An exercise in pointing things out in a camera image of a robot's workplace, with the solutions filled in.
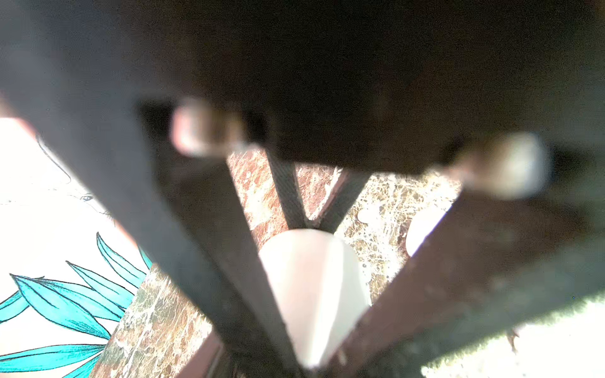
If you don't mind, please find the white earbud charging case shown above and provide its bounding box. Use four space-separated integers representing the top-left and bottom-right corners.
259 229 371 369

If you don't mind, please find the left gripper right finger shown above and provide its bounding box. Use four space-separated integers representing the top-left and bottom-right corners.
323 193 604 377

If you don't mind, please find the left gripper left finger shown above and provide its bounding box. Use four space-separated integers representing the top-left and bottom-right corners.
1 47 300 377

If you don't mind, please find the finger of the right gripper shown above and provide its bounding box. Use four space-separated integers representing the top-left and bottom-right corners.
266 151 309 229
315 169 371 234

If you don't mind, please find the white earbud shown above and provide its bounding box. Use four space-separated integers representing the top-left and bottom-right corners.
405 207 446 257

